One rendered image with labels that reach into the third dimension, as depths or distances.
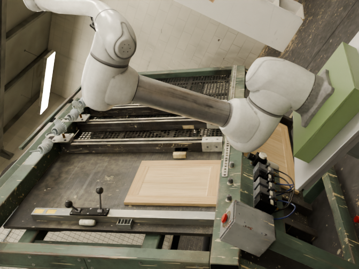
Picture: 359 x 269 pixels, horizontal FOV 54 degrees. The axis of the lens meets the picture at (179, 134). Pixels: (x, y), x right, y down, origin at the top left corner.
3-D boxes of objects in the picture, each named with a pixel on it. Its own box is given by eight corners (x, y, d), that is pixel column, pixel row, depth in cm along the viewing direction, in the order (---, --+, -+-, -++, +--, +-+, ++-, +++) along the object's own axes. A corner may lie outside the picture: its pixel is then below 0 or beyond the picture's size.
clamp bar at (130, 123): (225, 129, 236) (223, 97, 224) (64, 133, 261) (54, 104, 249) (226, 122, 245) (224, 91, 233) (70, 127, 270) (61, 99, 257)
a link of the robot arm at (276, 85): (319, 81, 121) (262, 54, 120) (290, 123, 130) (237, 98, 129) (311, 66, 135) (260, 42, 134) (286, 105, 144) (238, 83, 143)
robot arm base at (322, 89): (326, 64, 138) (313, 58, 137) (335, 90, 120) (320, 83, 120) (300, 100, 148) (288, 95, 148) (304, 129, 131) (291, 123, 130)
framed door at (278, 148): (297, 195, 239) (299, 192, 238) (224, 162, 235) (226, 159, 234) (286, 128, 315) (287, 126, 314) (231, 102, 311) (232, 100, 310)
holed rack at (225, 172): (227, 176, 185) (227, 176, 185) (221, 176, 186) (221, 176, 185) (236, 65, 323) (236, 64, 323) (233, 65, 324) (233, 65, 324)
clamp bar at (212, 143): (222, 153, 213) (219, 118, 201) (46, 155, 238) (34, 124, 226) (223, 144, 221) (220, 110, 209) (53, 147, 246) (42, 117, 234)
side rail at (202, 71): (232, 80, 323) (231, 69, 317) (119, 86, 346) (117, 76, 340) (232, 77, 330) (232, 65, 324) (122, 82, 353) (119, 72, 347)
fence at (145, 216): (215, 226, 163) (214, 219, 161) (33, 220, 183) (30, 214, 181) (216, 218, 168) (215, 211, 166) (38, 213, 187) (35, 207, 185)
